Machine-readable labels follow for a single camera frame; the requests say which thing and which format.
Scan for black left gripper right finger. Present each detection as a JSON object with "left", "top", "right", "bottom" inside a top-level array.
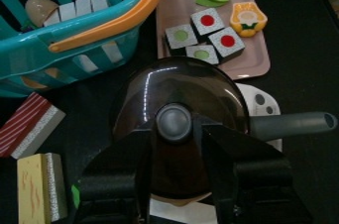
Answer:
[{"left": 193, "top": 124, "right": 315, "bottom": 224}]

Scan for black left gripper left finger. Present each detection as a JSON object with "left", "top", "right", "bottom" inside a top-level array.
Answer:
[{"left": 72, "top": 128, "right": 157, "bottom": 224}]

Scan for dark pot lid grey knob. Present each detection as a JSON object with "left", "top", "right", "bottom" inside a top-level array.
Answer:
[{"left": 110, "top": 56, "right": 253, "bottom": 207}]

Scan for small green toy piece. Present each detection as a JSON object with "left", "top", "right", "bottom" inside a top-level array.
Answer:
[{"left": 71, "top": 182, "right": 83, "bottom": 209}]

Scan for yellow wooden bread block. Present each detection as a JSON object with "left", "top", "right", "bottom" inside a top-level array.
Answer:
[{"left": 16, "top": 152, "right": 70, "bottom": 224}]

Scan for red striped wooden meat block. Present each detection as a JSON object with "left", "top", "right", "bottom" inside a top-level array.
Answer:
[{"left": 0, "top": 91, "right": 68, "bottom": 161}]

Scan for sushi piece green centre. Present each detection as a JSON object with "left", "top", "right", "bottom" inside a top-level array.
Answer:
[
  {"left": 185, "top": 44, "right": 222, "bottom": 66},
  {"left": 165, "top": 23, "right": 199, "bottom": 56}
]

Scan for sushi piece red centre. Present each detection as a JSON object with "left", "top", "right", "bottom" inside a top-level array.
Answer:
[
  {"left": 190, "top": 7, "right": 226, "bottom": 37},
  {"left": 207, "top": 27, "right": 247, "bottom": 63}
]

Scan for yellow orange toy figure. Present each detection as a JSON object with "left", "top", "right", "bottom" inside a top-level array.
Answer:
[{"left": 230, "top": 1, "right": 269, "bottom": 39}]

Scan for white velcro toy food slices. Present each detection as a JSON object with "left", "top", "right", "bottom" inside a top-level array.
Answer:
[{"left": 43, "top": 0, "right": 111, "bottom": 28}]

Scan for beige toy egg piece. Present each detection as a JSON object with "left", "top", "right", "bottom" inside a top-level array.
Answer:
[{"left": 24, "top": 0, "right": 60, "bottom": 28}]

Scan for pink plastic tray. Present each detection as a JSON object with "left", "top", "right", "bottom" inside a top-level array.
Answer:
[{"left": 155, "top": 0, "right": 271, "bottom": 81}]

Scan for pot with grey handle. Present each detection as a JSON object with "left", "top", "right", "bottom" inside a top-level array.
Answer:
[{"left": 250, "top": 111, "right": 339, "bottom": 143}]

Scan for teal basket orange handle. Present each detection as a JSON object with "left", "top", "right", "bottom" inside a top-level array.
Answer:
[{"left": 0, "top": 0, "right": 165, "bottom": 98}]

